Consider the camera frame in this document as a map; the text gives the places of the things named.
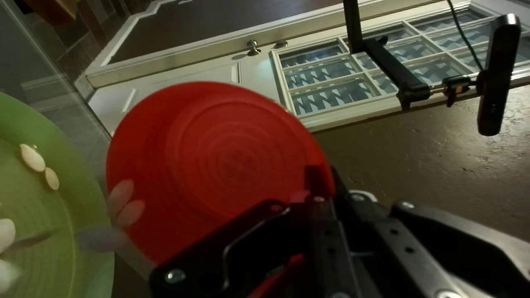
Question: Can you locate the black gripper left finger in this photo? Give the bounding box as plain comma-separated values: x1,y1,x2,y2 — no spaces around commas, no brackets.
147,163,344,298

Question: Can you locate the red plastic bowl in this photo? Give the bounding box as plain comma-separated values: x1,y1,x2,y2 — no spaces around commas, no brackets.
104,80,338,266

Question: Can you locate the small metal knob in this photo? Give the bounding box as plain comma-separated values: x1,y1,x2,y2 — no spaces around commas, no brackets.
242,37,265,57

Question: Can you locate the black camera cable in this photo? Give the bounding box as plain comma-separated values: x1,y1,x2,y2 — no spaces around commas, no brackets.
444,0,488,72

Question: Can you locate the black camera clamp stand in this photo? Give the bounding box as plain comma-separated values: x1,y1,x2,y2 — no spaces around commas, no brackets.
341,0,480,112

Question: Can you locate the black external camera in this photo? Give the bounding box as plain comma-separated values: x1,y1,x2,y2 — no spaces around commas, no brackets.
475,11,523,137

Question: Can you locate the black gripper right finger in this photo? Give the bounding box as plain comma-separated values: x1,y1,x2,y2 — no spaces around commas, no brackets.
329,168,530,298

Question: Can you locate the yellow-green plastic plate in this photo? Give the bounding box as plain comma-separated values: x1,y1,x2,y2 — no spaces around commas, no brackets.
0,89,116,298

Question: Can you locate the white bean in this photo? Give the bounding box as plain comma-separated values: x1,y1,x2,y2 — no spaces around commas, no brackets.
0,216,18,254
43,165,63,193
18,142,48,173
107,176,137,218
0,256,21,294
114,198,147,229

